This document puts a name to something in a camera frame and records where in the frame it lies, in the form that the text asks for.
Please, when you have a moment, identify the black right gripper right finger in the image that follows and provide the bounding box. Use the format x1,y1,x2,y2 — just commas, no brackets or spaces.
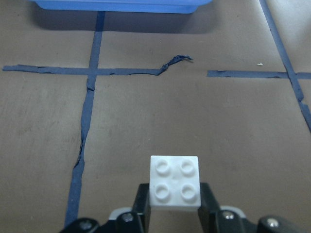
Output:
198,183,304,233

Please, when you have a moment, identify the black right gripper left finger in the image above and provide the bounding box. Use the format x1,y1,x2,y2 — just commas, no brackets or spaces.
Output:
61,183,151,233

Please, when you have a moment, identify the white block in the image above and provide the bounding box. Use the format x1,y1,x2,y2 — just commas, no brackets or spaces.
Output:
149,155,201,212

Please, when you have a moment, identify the blue plastic tray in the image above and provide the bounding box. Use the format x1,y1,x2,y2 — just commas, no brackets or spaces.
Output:
34,0,211,14

